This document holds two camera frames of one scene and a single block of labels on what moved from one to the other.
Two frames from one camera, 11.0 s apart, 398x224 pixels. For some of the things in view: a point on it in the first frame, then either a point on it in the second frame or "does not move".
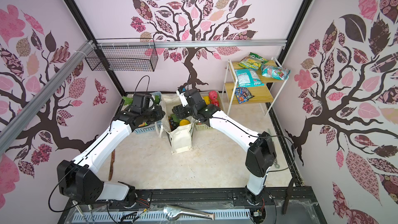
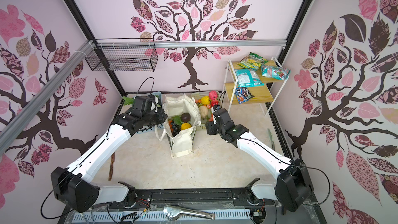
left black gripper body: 145,110 does not move
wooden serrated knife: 111,170 does not move
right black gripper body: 186,112 -> 214,129
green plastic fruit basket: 201,126 does not move
